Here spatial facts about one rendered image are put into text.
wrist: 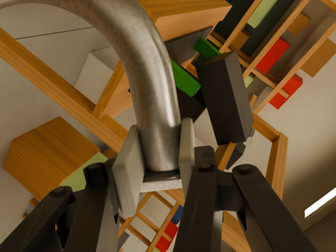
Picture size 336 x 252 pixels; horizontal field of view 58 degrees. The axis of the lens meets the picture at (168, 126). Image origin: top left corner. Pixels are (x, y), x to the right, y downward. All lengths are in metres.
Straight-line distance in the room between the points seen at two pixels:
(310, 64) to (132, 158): 5.45
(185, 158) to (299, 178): 6.85
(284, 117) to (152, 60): 6.25
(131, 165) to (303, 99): 6.15
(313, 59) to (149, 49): 5.42
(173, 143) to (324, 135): 6.38
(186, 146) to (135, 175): 0.04
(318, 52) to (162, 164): 5.41
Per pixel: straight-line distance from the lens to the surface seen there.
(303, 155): 6.74
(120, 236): 5.42
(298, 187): 7.12
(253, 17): 5.53
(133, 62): 0.19
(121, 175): 0.16
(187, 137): 0.18
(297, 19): 5.51
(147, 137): 0.20
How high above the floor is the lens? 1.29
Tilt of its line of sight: 4 degrees down
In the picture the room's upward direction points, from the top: 129 degrees clockwise
